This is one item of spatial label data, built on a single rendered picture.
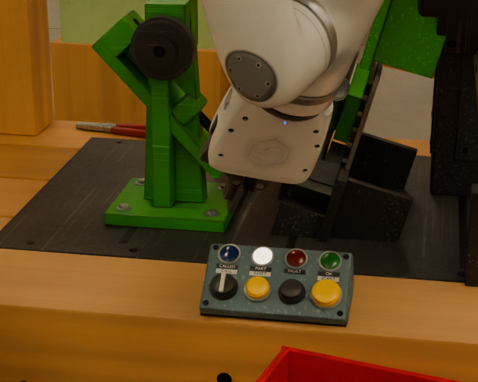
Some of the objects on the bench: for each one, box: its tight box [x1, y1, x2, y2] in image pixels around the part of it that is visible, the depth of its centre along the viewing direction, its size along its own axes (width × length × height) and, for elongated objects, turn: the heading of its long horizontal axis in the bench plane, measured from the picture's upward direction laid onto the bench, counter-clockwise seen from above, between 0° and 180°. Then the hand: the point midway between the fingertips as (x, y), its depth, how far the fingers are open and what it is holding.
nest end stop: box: [278, 180, 333, 210], centre depth 131 cm, size 4×7×6 cm, turn 80°
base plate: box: [0, 137, 471, 283], centre depth 140 cm, size 42×110×2 cm, turn 80°
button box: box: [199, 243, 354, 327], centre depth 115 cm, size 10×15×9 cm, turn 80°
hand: (240, 190), depth 111 cm, fingers closed
